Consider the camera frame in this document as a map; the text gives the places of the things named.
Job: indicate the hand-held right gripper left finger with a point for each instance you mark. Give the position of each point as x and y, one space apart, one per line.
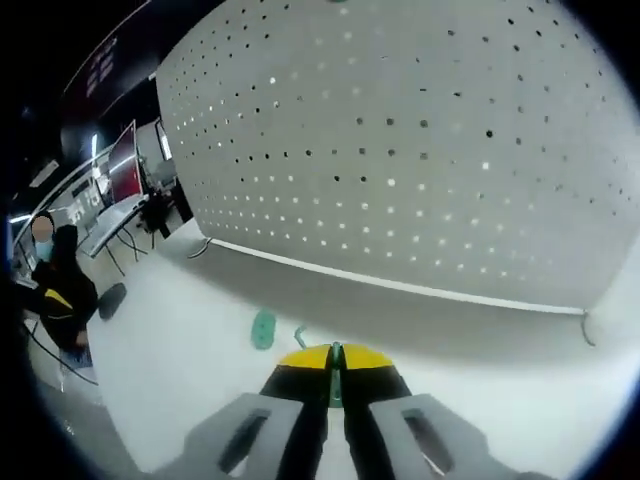
260 430

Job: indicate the black computer monitor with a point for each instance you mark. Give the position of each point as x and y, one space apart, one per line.
165 140

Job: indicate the large dark wall screen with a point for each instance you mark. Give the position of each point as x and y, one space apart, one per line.
107 57

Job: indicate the red laptop screen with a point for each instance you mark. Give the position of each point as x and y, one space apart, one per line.
125 162

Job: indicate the white folding table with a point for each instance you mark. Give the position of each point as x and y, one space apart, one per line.
112 220

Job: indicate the white perforated mounting plate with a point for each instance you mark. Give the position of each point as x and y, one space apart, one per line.
400 175

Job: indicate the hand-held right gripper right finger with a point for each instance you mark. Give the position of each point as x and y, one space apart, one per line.
400 435

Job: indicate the black oval pad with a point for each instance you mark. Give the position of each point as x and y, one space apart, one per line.
111 301

